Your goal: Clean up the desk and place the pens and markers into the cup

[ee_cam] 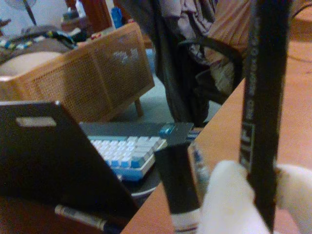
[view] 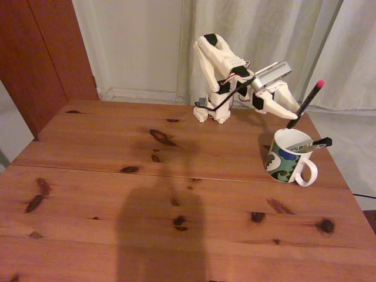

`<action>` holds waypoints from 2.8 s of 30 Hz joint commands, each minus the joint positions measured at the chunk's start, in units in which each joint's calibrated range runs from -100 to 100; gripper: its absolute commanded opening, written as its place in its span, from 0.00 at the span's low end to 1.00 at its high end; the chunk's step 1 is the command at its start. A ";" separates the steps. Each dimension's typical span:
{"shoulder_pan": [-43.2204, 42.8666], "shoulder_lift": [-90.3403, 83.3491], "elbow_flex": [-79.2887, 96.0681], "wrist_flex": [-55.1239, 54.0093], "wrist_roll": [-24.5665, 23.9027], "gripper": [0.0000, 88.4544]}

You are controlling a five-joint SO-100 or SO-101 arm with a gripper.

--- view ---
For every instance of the black pen with red end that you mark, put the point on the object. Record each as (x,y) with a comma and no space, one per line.
(308,101)

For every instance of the white marker with black cap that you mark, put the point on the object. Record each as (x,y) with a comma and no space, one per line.
(323,142)

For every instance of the cream white curtain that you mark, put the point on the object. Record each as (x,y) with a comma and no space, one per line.
(352,58)
(264,44)

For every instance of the white mug with green pattern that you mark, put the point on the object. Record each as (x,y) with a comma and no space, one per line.
(279,169)

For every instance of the brown wooden door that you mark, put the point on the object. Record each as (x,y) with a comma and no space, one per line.
(35,58)

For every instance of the silver camera box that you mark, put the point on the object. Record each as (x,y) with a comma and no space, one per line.
(271,75)

